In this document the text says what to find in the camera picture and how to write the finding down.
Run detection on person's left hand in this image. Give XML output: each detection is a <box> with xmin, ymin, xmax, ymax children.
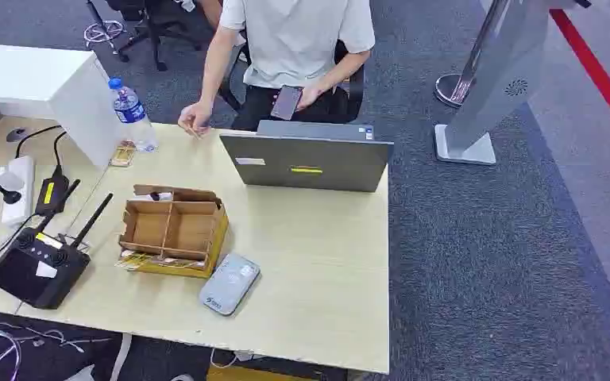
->
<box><xmin>295</xmin><ymin>83</ymin><xmax>328</xmax><ymax>113</ymax></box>

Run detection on person's right hand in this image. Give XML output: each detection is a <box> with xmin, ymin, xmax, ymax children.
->
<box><xmin>177</xmin><ymin>101</ymin><xmax>214</xmax><ymax>139</ymax></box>

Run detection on dark smartphone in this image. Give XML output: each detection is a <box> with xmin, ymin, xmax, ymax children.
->
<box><xmin>270</xmin><ymin>85</ymin><xmax>304</xmax><ymax>121</ymax></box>

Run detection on black office chair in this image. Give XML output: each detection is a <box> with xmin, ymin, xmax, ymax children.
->
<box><xmin>106</xmin><ymin>0</ymin><xmax>203</xmax><ymax>72</ymax></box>
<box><xmin>218</xmin><ymin>39</ymin><xmax>365</xmax><ymax>125</ymax></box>

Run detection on person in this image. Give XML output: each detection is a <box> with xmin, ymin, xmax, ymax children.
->
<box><xmin>177</xmin><ymin>0</ymin><xmax>377</xmax><ymax>139</ymax></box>

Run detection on clear water bottle blue cap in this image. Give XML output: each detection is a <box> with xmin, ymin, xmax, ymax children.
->
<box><xmin>108</xmin><ymin>77</ymin><xmax>159</xmax><ymax>154</ymax></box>

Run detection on grey laptop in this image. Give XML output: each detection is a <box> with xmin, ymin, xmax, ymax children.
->
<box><xmin>218</xmin><ymin>119</ymin><xmax>395</xmax><ymax>194</ymax></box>

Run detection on yellow printed card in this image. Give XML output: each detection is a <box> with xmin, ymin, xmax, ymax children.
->
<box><xmin>115</xmin><ymin>251</ymin><xmax>154</xmax><ymax>271</ymax></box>
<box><xmin>109</xmin><ymin>141</ymin><xmax>137</xmax><ymax>168</ymax></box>

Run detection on white card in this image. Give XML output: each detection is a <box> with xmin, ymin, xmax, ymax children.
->
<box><xmin>135</xmin><ymin>191</ymin><xmax>175</xmax><ymax>203</ymax></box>

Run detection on wooden card box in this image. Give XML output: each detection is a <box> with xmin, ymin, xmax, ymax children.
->
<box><xmin>115</xmin><ymin>183</ymin><xmax>230</xmax><ymax>279</ymax></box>

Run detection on chrome star chair base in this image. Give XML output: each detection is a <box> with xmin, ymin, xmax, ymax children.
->
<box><xmin>83</xmin><ymin>0</ymin><xmax>126</xmax><ymax>49</ymax></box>

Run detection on black power adapter yellow label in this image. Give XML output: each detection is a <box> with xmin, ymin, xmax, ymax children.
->
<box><xmin>35</xmin><ymin>165</ymin><xmax>70</xmax><ymax>217</ymax></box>

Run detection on white power strip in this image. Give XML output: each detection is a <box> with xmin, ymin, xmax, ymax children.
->
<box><xmin>0</xmin><ymin>155</ymin><xmax>36</xmax><ymax>228</ymax></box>

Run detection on grey kiosk stand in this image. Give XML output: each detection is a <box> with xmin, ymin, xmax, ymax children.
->
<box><xmin>434</xmin><ymin>0</ymin><xmax>593</xmax><ymax>166</ymax></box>

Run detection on black plug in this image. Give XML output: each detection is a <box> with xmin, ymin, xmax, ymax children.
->
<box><xmin>0</xmin><ymin>182</ymin><xmax>23</xmax><ymax>206</ymax></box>

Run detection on black router with antennas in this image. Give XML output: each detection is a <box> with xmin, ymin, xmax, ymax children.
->
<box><xmin>0</xmin><ymin>179</ymin><xmax>114</xmax><ymax>310</ymax></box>

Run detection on yellow box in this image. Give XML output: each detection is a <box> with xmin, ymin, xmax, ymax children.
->
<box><xmin>206</xmin><ymin>364</ymin><xmax>318</xmax><ymax>381</ymax></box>

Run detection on red floor tape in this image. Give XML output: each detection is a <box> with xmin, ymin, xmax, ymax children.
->
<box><xmin>549</xmin><ymin>9</ymin><xmax>610</xmax><ymax>151</ymax></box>

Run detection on chrome stanchion post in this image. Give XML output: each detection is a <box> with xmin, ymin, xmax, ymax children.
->
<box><xmin>434</xmin><ymin>0</ymin><xmax>512</xmax><ymax>110</ymax></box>

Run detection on black cable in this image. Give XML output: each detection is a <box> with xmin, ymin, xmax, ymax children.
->
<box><xmin>14</xmin><ymin>124</ymin><xmax>65</xmax><ymax>160</ymax></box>

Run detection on white cable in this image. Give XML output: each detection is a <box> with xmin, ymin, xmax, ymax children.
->
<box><xmin>209</xmin><ymin>348</ymin><xmax>254</xmax><ymax>370</ymax></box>

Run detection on white floor cables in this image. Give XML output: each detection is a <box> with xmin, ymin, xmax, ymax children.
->
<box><xmin>0</xmin><ymin>319</ymin><xmax>112</xmax><ymax>381</ymax></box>

